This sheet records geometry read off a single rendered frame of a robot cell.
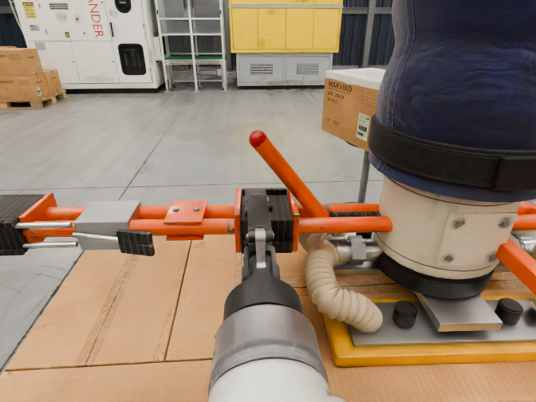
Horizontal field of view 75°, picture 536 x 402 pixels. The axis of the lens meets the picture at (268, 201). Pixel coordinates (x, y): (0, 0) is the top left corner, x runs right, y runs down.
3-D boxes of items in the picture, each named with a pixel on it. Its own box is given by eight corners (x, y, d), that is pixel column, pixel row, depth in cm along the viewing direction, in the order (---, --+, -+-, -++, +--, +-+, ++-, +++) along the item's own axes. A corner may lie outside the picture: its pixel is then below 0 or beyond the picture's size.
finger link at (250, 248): (242, 287, 36) (242, 279, 35) (241, 210, 44) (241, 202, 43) (280, 285, 36) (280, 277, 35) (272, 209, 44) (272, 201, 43)
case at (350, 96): (321, 129, 252) (325, 70, 233) (365, 123, 266) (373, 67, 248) (375, 155, 203) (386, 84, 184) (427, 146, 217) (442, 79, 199)
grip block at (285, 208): (291, 218, 55) (292, 184, 52) (298, 255, 46) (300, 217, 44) (238, 218, 55) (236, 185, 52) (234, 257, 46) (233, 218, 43)
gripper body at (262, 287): (218, 301, 29) (224, 238, 37) (225, 369, 33) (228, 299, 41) (309, 297, 29) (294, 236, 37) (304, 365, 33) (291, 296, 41)
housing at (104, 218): (146, 225, 53) (141, 199, 51) (132, 251, 47) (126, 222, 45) (99, 225, 52) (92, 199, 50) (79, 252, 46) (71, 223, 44)
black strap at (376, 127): (487, 129, 56) (495, 104, 54) (624, 191, 36) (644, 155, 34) (349, 129, 55) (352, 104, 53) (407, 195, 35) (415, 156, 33)
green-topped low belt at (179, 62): (227, 86, 779) (226, 55, 750) (226, 90, 733) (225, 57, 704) (171, 86, 772) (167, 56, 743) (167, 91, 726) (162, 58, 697)
